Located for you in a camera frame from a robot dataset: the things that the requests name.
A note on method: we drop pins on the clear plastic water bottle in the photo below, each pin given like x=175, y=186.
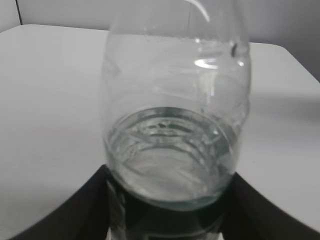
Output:
x=174, y=96

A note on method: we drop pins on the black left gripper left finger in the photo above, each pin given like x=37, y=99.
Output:
x=84, y=216

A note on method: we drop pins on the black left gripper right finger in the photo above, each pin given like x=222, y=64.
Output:
x=250, y=216

